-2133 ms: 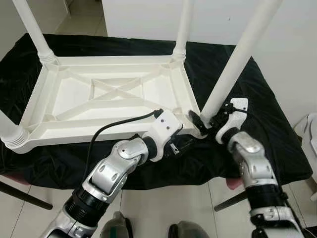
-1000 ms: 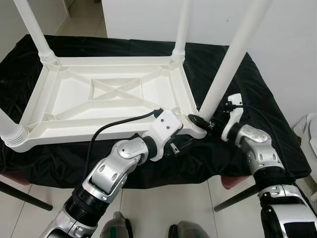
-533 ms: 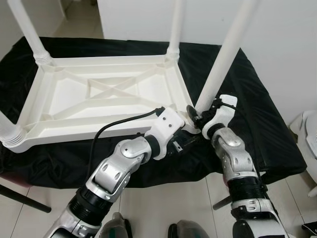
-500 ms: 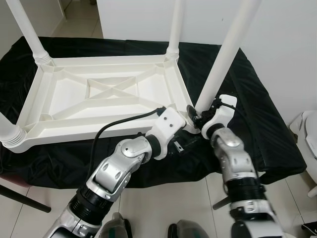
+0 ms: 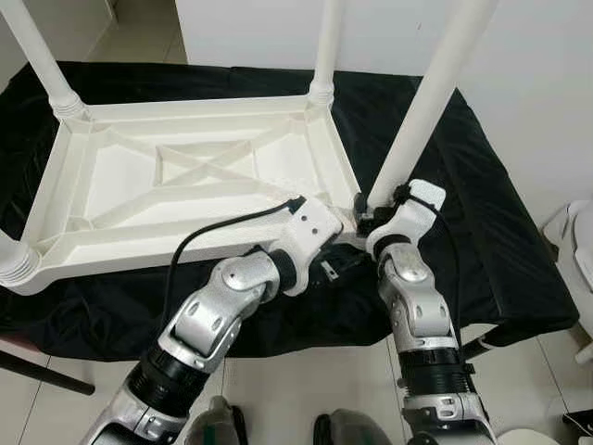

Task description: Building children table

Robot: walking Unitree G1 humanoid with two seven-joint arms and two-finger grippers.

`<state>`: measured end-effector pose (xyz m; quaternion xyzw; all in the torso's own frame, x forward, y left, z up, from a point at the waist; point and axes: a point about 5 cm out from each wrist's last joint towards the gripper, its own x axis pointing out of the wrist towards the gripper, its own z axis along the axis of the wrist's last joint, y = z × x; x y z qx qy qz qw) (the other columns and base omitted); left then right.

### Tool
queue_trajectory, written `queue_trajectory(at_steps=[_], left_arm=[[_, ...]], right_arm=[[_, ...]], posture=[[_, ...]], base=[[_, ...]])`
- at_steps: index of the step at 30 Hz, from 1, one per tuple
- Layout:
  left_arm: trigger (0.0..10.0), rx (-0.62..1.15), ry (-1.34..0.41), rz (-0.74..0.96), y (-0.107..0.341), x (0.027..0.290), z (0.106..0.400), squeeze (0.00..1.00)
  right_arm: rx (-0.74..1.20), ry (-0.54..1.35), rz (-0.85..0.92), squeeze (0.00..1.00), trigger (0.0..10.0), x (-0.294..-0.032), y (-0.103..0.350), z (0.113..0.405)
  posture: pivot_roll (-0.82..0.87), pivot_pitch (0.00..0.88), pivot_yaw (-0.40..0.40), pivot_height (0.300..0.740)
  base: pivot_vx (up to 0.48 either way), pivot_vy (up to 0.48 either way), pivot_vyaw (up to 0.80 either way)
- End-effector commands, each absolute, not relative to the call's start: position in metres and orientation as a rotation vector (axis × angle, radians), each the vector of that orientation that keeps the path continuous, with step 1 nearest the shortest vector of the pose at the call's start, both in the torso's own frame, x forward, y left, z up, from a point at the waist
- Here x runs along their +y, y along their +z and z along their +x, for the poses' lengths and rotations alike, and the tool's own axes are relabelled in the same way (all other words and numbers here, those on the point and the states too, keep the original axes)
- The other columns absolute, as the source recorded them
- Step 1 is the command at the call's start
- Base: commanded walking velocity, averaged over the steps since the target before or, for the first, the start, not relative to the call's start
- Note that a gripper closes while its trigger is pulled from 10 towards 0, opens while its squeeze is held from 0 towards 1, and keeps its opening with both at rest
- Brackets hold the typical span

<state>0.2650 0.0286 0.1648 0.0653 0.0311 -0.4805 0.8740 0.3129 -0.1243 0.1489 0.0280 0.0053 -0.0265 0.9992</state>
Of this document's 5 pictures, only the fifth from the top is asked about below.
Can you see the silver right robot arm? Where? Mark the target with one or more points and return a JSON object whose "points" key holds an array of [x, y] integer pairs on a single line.
{"points": [[412, 297]]}

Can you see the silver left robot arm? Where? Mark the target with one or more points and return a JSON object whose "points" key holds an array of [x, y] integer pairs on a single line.
{"points": [[208, 315]]}

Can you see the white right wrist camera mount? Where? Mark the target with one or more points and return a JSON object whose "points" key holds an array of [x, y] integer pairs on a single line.
{"points": [[408, 213]]}

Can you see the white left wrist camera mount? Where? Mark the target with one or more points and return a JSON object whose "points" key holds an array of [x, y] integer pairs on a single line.
{"points": [[310, 232]]}

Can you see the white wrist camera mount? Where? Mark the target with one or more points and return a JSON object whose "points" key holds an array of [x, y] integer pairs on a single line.
{"points": [[310, 232], [408, 213]]}

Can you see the white plastic chair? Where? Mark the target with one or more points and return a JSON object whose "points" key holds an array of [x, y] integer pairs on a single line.
{"points": [[576, 250]]}

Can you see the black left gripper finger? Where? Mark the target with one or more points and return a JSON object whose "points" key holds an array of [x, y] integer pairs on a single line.
{"points": [[353, 262]]}

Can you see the dark low box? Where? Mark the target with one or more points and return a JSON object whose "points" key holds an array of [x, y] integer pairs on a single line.
{"points": [[579, 425]]}

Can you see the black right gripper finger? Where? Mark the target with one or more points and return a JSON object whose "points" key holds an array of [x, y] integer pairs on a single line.
{"points": [[401, 194], [360, 211]]}

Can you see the black table cloth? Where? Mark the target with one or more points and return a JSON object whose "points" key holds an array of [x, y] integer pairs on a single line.
{"points": [[500, 260]]}

